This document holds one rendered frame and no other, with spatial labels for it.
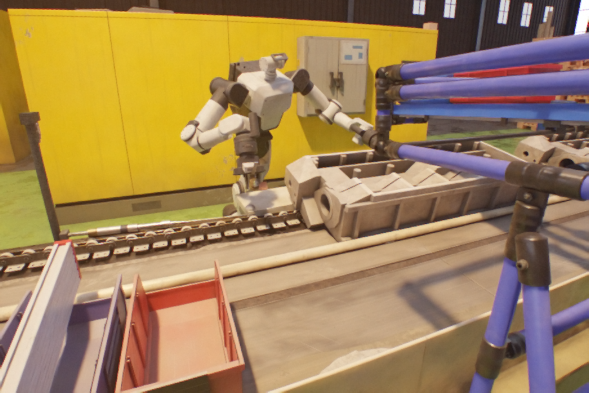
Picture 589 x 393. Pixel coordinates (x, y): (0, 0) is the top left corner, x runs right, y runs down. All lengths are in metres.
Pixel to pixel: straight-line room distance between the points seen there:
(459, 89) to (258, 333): 0.67
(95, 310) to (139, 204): 2.55
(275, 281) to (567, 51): 0.83
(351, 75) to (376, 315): 2.82
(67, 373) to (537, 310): 0.84
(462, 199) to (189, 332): 1.10
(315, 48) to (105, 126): 2.06
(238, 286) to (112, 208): 2.61
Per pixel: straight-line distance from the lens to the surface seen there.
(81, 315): 0.95
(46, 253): 1.32
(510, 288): 0.54
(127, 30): 3.22
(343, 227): 1.12
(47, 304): 0.79
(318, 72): 3.26
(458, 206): 1.45
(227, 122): 1.27
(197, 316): 0.90
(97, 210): 3.50
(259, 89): 1.54
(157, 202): 3.42
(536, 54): 0.47
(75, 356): 0.91
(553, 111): 1.12
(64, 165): 3.42
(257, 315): 0.88
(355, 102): 3.48
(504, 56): 0.50
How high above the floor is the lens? 1.34
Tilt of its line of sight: 17 degrees down
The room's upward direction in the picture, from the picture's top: straight up
